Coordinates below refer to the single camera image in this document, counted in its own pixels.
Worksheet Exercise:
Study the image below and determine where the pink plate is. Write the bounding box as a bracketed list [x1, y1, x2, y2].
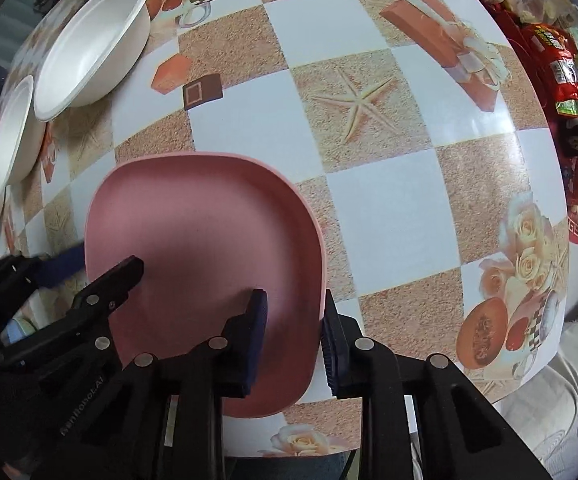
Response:
[84, 151, 327, 418]

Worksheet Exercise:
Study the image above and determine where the checkered printed tablecloth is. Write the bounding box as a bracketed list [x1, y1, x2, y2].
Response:
[0, 0, 570, 461]

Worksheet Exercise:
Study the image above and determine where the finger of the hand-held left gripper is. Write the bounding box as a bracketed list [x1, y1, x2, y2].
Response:
[0, 245, 88, 322]
[0, 255, 145, 368]

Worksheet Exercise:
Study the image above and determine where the red snack packet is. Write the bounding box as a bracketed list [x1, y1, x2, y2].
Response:
[519, 22, 578, 117]

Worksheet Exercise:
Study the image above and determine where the large white paper bowl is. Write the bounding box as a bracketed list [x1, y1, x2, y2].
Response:
[33, 0, 153, 122]

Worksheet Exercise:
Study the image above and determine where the clear plastic snack bag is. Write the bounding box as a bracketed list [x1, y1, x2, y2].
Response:
[509, 0, 566, 27]

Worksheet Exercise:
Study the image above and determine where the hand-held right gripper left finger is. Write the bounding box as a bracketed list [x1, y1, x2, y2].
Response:
[131, 287, 270, 480]

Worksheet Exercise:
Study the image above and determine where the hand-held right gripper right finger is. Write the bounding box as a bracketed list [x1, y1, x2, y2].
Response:
[320, 302, 552, 480]

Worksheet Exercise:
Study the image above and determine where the white patterned quilt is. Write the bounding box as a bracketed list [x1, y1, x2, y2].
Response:
[492, 297, 578, 473]

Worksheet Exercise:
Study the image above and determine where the medium white paper bowl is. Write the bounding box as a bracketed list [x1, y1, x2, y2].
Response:
[0, 75, 47, 197]

